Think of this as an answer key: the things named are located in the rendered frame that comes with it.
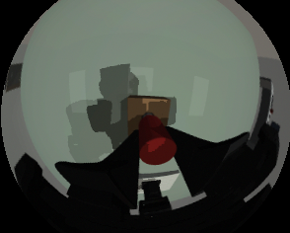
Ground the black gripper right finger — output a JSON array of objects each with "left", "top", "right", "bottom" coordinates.
[{"left": 165, "top": 126, "right": 250, "bottom": 196}]

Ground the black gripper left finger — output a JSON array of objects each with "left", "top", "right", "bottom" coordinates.
[{"left": 54, "top": 128, "right": 140, "bottom": 210}]

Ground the brown wooden block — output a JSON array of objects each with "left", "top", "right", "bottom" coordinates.
[{"left": 128, "top": 95, "right": 171, "bottom": 136}]

